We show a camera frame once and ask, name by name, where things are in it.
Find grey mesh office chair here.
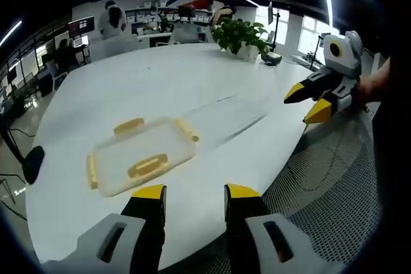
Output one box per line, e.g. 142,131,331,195
205,107,383,274

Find black tripod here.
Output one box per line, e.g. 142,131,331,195
313,32,332,70

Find dark grey desk gadget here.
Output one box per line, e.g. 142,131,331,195
261,51,283,67

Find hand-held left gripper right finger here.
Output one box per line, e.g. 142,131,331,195
223,183,348,274

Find black monitor on stand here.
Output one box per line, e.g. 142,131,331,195
267,1,281,51

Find green potted plant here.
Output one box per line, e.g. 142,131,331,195
211,18,271,62

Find wall screen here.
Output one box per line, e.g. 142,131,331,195
67,15,95,39

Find short ceiling light strip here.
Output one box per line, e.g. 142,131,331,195
0,19,24,47

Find white office chair black headrest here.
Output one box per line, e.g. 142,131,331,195
169,5,206,45

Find clear plastic container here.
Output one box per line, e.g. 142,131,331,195
184,94,269,147

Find clear lid with yellow buckles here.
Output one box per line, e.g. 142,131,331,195
85,116,202,198

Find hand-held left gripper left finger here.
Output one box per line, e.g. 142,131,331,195
42,184,168,274

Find person's right hand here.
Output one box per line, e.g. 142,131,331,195
355,57,392,108

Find black round-headed stand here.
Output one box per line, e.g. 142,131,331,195
0,123,46,185

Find shelf of white storage boxes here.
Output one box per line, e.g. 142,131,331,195
124,0,214,31

